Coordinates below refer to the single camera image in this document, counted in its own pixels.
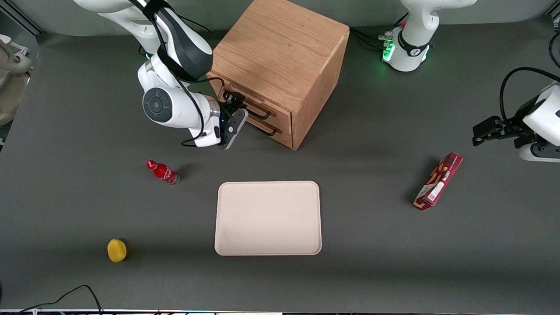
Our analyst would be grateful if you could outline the black cable loop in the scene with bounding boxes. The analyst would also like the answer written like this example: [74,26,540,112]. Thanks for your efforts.
[549,31,560,68]

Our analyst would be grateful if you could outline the black handle of closed drawer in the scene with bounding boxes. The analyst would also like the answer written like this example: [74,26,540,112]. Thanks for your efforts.
[246,120,283,135]

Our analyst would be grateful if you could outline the black cable at table edge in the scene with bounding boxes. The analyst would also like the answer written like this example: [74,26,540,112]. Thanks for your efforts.
[13,285,103,315]

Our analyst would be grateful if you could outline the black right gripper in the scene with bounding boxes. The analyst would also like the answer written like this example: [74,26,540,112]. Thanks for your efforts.
[217,93,247,128]

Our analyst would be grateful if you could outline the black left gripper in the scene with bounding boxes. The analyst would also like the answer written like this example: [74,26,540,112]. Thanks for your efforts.
[472,114,539,150]

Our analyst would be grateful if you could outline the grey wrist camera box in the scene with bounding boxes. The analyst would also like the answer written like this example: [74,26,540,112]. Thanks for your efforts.
[518,142,560,163]
[190,108,249,150]

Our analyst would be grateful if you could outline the black cables at left base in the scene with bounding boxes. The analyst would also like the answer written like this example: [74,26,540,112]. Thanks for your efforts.
[350,27,394,51]

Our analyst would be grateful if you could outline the black cables at right base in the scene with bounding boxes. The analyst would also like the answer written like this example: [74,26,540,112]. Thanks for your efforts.
[178,14,211,34]

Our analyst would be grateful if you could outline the black cables at base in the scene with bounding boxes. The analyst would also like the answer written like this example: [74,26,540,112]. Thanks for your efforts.
[178,14,211,34]
[350,27,394,51]

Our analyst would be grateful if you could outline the wooden drawer, closed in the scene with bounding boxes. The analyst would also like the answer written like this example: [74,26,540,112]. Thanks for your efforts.
[245,118,294,149]

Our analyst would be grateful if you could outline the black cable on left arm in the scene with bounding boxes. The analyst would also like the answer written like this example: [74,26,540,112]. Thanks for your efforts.
[500,67,560,123]

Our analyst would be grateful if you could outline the red snack box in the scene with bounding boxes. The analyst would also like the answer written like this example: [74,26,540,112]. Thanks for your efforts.
[413,152,463,211]

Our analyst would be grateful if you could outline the small red cola bottle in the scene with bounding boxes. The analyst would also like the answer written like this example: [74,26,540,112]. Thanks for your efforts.
[146,160,181,186]

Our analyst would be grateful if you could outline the black handle of drawer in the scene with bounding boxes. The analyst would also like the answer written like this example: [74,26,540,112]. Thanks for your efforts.
[223,90,277,120]
[246,120,283,135]

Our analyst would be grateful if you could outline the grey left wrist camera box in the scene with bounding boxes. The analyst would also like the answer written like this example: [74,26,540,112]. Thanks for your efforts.
[518,142,560,163]

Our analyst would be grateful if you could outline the wooden drawer cabinet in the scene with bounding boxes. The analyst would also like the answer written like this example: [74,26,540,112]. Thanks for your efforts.
[206,0,350,151]

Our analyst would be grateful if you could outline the beige rectangular tray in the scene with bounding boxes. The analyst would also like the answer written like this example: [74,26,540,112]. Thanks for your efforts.
[214,181,322,256]

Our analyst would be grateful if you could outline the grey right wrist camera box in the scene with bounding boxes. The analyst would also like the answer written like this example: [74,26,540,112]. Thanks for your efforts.
[190,108,249,150]

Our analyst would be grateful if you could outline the yellow toy lemon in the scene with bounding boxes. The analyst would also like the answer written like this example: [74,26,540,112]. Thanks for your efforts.
[107,238,128,263]

